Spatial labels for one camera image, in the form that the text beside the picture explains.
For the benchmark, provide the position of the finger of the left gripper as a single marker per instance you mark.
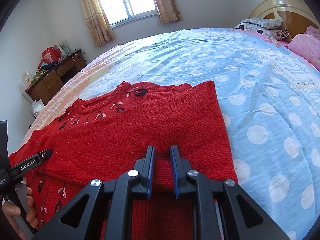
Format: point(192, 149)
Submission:
point(43, 156)

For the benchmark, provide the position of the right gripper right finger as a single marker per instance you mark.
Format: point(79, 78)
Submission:
point(221, 209)

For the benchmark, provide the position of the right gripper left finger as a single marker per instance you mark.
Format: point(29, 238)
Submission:
point(103, 210)

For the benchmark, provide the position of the red knit sweater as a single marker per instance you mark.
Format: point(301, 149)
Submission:
point(102, 138)

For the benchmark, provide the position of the person's left hand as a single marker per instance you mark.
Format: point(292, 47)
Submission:
point(11, 211)

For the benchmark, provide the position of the white paper shopping bag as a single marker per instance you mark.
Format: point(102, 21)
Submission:
point(36, 108)

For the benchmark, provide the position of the brown wooden desk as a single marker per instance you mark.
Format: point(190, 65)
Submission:
point(52, 80)

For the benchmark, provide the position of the white carton on desk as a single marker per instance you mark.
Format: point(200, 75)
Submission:
point(26, 77)

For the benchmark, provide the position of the green cloth on desk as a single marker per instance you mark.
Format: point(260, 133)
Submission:
point(38, 75)

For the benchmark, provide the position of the red gift bag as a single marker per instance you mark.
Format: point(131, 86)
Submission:
point(50, 55)

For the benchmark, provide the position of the blue polka dot bedsheet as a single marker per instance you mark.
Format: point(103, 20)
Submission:
point(268, 95)

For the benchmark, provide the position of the left beige curtain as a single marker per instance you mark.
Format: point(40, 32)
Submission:
point(97, 22)

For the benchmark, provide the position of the beige curtain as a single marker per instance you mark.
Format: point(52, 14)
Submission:
point(97, 22)
point(168, 11)

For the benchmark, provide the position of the pink floral pillow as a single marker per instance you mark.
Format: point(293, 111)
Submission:
point(307, 45)

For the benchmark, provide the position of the grey patterned pillow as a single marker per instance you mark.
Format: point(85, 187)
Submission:
point(272, 28)

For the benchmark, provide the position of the right beige curtain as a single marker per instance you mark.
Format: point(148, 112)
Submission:
point(168, 11)

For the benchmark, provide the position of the cream wooden headboard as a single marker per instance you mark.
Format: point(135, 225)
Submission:
point(295, 14)

